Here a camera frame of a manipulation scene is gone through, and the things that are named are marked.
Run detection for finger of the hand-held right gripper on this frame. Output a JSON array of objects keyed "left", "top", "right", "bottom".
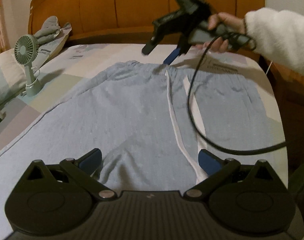
[
  {"left": 163, "top": 48, "right": 181, "bottom": 65},
  {"left": 141, "top": 36, "right": 159, "bottom": 55}
]

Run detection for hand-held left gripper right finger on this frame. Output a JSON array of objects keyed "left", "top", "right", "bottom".
[{"left": 183, "top": 149, "right": 290, "bottom": 202}]

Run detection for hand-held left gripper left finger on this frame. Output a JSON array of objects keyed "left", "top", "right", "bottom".
[{"left": 16, "top": 148, "right": 117, "bottom": 202}]

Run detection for grey sweatpants with white drawstring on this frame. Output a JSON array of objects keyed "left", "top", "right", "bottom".
[{"left": 0, "top": 60, "right": 273, "bottom": 230}]

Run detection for person's right hand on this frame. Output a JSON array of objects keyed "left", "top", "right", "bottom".
[{"left": 203, "top": 12, "right": 247, "bottom": 53}]

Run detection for wooden headboard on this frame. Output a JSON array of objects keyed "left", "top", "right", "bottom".
[{"left": 28, "top": 0, "right": 267, "bottom": 47}]

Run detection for grey crumpled cloth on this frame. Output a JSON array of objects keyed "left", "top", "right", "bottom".
[{"left": 33, "top": 16, "right": 71, "bottom": 43}]

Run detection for green desk fan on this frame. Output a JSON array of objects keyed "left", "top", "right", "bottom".
[{"left": 14, "top": 35, "right": 43, "bottom": 97}]

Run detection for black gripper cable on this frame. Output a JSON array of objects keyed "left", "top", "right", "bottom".
[{"left": 187, "top": 34, "right": 286, "bottom": 155}]

